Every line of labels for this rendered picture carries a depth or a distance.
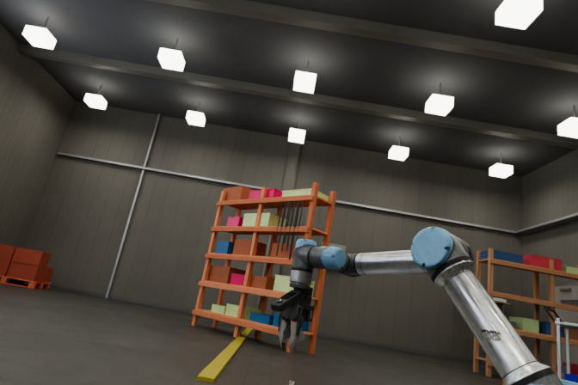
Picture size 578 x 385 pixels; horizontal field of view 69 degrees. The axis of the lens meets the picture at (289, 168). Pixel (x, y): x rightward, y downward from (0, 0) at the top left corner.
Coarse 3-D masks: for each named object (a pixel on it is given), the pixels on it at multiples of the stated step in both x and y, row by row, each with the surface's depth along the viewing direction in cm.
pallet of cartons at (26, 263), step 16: (0, 256) 964; (16, 256) 969; (32, 256) 972; (48, 256) 1006; (0, 272) 955; (16, 272) 961; (32, 272) 963; (48, 272) 1028; (32, 288) 954; (48, 288) 1035
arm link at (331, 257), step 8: (312, 248) 144; (320, 248) 141; (328, 248) 139; (336, 248) 138; (312, 256) 141; (320, 256) 139; (328, 256) 137; (336, 256) 137; (344, 256) 140; (312, 264) 142; (320, 264) 139; (328, 264) 137; (336, 264) 137; (344, 264) 140
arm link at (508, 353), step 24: (432, 240) 112; (456, 240) 113; (432, 264) 109; (456, 264) 107; (456, 288) 105; (480, 288) 104; (480, 312) 100; (480, 336) 99; (504, 336) 95; (504, 360) 93; (528, 360) 92; (504, 384) 92; (528, 384) 88; (552, 384) 87
